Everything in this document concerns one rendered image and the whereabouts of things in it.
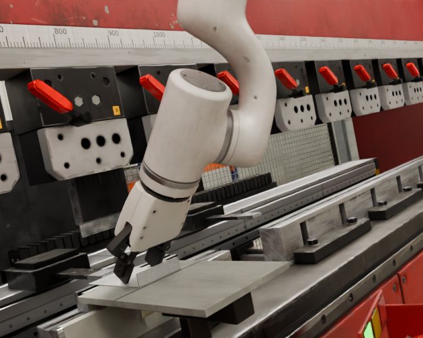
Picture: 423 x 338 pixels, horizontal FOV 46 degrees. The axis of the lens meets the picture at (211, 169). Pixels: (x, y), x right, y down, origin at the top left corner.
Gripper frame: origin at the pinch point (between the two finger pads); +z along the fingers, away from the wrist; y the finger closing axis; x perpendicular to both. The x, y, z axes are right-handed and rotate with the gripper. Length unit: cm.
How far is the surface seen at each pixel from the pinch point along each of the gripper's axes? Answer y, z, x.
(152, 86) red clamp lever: -9.2, -21.6, -16.6
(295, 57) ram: -61, -23, -23
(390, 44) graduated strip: -123, -26, -25
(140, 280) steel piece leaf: 3.7, -1.8, 4.1
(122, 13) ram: -9.3, -29.3, -28.0
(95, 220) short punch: 2.3, -2.2, -9.3
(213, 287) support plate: 2.0, -9.1, 14.4
